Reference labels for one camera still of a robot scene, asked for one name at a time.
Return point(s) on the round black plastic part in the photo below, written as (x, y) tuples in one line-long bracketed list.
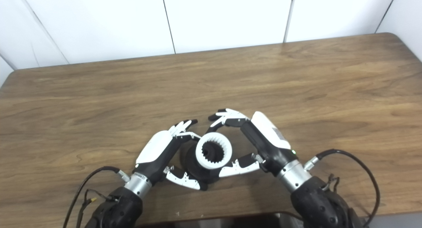
[(189, 162)]

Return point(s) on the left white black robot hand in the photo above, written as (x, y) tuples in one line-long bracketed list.
[(155, 152)]

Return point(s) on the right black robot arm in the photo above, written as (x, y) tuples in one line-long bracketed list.
[(316, 201)]

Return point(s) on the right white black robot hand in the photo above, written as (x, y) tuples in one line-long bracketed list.
[(270, 142)]

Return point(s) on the black robot torso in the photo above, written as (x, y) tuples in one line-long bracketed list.
[(230, 223)]

